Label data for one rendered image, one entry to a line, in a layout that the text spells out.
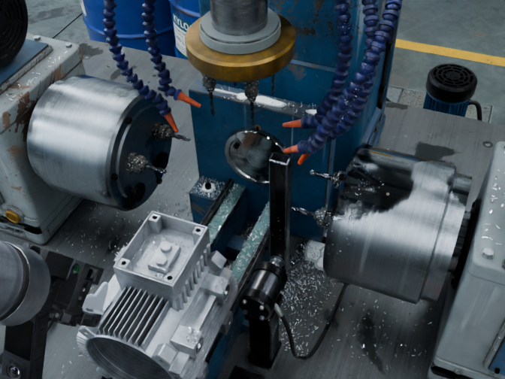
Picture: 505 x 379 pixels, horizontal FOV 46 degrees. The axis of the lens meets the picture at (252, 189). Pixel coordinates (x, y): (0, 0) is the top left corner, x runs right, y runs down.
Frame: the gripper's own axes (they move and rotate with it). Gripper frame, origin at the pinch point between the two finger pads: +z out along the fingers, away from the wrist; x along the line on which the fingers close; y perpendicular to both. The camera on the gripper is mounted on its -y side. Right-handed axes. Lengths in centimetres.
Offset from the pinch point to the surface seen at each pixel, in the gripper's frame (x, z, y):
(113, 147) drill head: 15.3, 12.5, 28.0
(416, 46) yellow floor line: -8, 229, 177
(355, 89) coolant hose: -28, -6, 41
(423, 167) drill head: -39, 15, 40
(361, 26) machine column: -21, 14, 62
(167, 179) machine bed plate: 22, 53, 32
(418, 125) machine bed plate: -32, 74, 70
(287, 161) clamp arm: -20.5, -0.7, 30.3
